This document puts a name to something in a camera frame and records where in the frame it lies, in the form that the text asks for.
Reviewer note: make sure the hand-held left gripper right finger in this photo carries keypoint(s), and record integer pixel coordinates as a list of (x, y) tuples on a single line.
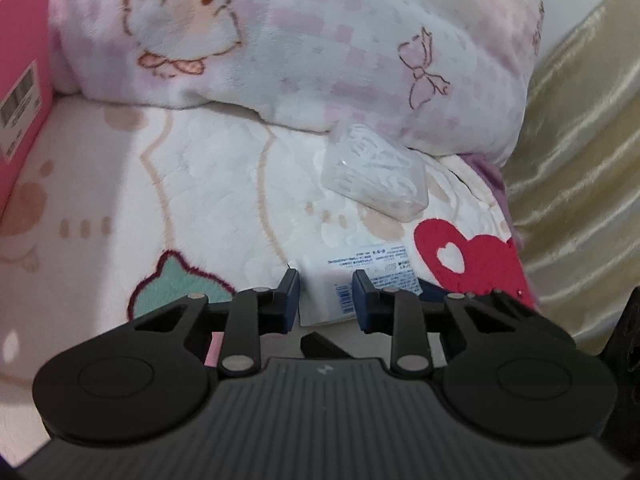
[(362, 305)]

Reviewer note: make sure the white paper packet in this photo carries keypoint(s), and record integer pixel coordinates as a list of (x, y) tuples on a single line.
[(330, 280)]

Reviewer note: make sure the printed bear blanket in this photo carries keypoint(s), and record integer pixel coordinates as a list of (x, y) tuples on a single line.
[(200, 185)]

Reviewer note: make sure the pink checked pillow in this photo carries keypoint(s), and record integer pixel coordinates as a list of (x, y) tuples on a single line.
[(300, 35)]

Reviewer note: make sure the gold satin cloth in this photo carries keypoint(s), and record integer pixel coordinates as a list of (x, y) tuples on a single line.
[(575, 185)]

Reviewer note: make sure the pink cardboard box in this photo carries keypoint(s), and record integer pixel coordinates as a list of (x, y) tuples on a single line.
[(25, 35)]

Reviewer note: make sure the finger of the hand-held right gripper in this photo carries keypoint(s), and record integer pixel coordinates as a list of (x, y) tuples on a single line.
[(542, 322), (325, 347)]

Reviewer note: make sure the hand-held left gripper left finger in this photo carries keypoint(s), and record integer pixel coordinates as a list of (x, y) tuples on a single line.
[(290, 305)]

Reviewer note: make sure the clear plastic packet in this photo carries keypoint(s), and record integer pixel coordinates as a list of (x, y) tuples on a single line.
[(375, 175)]

